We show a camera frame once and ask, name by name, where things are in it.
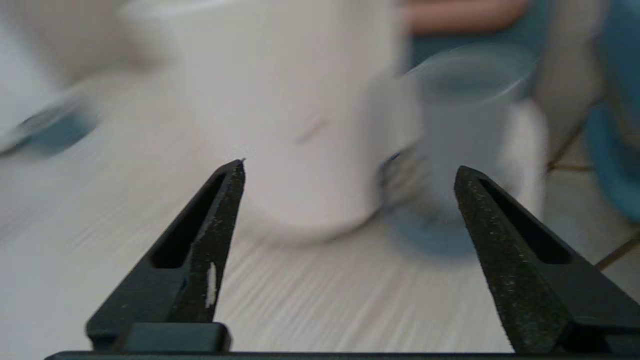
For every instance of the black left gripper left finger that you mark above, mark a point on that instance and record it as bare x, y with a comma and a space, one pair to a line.
190, 270

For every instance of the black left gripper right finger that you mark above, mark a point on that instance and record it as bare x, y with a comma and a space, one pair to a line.
525, 280

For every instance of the grey plastic cup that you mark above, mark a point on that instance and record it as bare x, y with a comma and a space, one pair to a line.
465, 130

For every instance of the teal empty bench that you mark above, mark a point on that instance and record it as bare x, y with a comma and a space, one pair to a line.
617, 150

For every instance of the clear water dispenser white base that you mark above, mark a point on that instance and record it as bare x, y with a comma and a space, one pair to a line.
300, 100

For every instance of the dark drink dispenser white base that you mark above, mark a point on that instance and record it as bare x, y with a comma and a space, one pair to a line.
20, 80

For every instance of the pink bolster cushion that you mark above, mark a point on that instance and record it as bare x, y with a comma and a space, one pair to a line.
465, 15

